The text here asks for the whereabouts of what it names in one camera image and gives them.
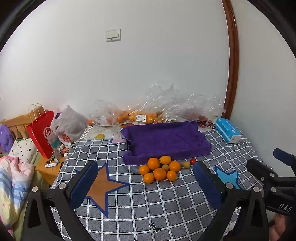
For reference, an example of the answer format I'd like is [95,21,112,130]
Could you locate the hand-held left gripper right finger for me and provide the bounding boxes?
[193,160,270,241]

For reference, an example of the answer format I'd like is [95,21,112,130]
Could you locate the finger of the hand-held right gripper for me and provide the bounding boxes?
[246,158,279,193]
[273,148,296,166]

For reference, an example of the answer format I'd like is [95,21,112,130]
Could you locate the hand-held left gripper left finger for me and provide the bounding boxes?
[20,160,99,241]

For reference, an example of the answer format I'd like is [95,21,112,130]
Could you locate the pile of oranges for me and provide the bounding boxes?
[139,155,181,184]

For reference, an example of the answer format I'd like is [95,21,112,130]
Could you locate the person's right hand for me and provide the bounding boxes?
[269,212,296,239]

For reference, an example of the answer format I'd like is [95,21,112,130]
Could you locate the wooden nightstand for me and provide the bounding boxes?
[35,156,67,186]

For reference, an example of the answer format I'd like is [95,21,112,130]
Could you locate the grey checked blanket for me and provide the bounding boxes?
[50,126,278,241]

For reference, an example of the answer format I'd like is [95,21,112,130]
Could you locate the blue tissue pack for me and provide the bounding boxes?
[215,117,242,143]

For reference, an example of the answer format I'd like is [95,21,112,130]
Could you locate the teal white carton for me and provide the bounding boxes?
[47,132,62,149]

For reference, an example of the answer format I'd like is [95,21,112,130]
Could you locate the fruit print cardboard box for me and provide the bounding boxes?
[80,125,134,141]

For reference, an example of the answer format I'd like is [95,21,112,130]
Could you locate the purple towel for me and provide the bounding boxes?
[120,121,212,165]

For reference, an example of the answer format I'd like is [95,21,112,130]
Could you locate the white plastic bag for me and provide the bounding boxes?
[50,105,89,149]

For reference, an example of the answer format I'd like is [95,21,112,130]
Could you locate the red paper bag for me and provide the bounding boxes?
[25,104,56,159]

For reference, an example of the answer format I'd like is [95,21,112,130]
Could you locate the pastel striped quilt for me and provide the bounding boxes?
[0,155,35,229]

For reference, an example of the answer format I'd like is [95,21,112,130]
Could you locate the white patterned pillow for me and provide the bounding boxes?
[9,138,39,164]

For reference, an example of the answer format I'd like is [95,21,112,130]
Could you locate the clear bag of golden berries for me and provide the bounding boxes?
[159,85,185,123]

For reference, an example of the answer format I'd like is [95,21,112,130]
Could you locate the clear bag of tangerines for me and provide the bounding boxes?
[89,100,130,127]

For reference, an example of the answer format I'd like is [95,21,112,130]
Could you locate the purple plush toy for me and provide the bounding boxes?
[0,125,15,154]

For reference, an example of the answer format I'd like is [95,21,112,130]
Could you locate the clear bag of small oranges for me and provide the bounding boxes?
[125,83,167,124]

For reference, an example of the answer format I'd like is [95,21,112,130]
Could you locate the wooden headboard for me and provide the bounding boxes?
[0,112,31,141]

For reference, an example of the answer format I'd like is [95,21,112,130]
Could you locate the black cable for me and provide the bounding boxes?
[196,117,216,129]

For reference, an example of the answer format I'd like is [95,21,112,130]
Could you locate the brown wooden door frame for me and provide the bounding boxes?
[221,0,239,121]

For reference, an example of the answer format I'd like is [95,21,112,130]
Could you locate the white light switch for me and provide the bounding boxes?
[106,28,121,42]

